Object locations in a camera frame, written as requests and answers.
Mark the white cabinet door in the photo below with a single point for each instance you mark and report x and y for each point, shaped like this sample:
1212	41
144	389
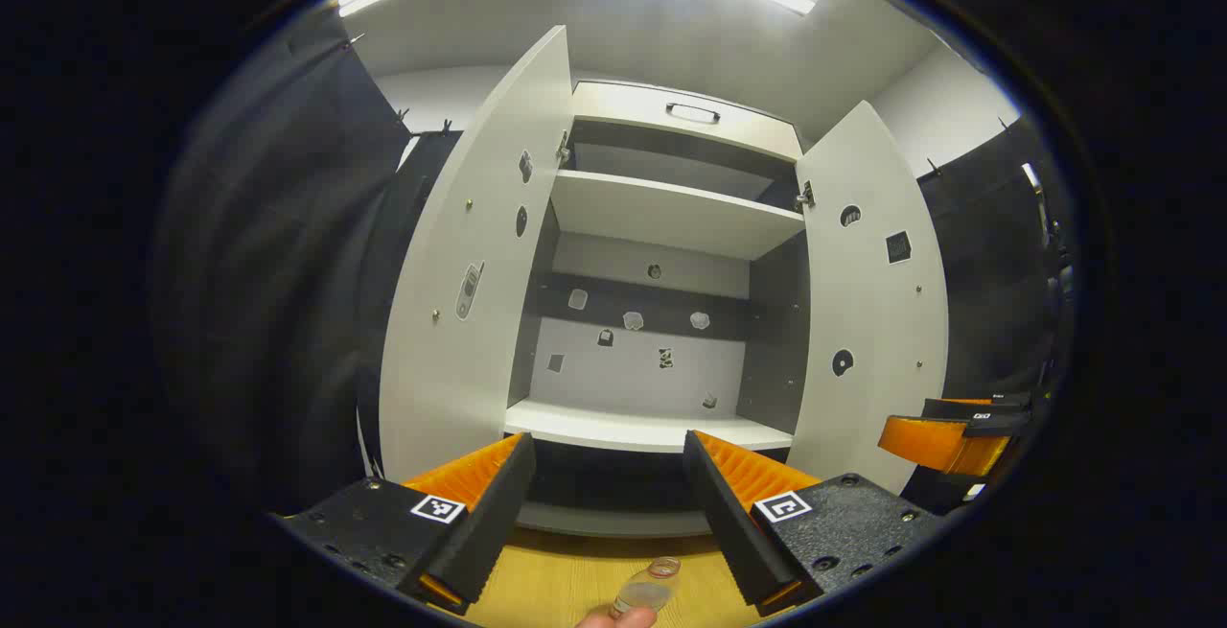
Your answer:
863	302
451	388

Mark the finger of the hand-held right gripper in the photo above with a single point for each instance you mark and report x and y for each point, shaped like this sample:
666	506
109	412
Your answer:
944	444

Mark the white cabinet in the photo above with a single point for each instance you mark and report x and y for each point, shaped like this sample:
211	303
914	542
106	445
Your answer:
613	379

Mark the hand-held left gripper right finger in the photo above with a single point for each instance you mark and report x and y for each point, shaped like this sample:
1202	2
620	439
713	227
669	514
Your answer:
729	532

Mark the clear plastic bottle red label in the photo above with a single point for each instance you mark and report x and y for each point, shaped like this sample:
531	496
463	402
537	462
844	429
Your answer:
647	592

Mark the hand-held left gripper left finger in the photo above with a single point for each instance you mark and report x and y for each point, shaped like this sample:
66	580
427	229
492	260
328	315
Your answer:
489	532

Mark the black backdrop cloth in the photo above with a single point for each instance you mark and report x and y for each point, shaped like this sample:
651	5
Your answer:
987	302
268	273

